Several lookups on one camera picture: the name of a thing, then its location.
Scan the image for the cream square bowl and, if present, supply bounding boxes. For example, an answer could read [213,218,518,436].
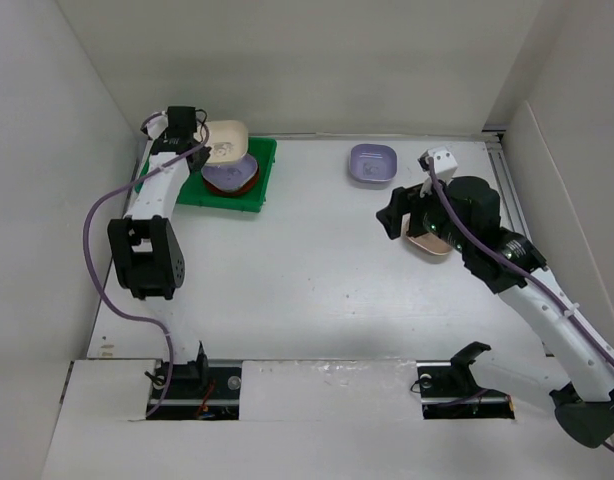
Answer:
[206,120,249,166]

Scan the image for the purple square bowl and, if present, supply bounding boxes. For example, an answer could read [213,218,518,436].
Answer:
[348,143,398,184]
[201,154,259,192]

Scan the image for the wrist white camera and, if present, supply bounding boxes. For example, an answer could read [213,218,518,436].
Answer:
[140,111,168,140]
[418,147,458,183]

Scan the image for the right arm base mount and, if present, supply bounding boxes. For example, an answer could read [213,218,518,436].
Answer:
[410,361,515,420]

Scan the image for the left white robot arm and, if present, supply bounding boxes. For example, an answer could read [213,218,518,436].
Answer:
[107,106,211,302]

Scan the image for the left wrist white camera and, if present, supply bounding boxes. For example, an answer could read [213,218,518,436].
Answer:
[140,111,168,140]

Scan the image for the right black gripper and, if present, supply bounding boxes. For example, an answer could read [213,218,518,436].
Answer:
[376,172,473,254]

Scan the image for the red round plate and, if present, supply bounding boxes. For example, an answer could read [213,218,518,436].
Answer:
[202,167,260,198]

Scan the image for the pink square bowl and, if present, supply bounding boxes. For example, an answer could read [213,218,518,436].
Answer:
[403,218,452,256]

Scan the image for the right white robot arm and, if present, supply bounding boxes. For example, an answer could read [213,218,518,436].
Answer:
[376,176,614,449]

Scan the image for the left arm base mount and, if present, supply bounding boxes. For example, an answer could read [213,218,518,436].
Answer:
[146,360,243,421]

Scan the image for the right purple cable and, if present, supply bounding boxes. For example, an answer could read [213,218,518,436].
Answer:
[421,155,614,459]

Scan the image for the green plastic bin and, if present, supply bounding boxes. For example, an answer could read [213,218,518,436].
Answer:
[126,138,277,220]

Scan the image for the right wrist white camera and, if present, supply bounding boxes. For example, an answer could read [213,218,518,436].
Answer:
[418,147,458,183]

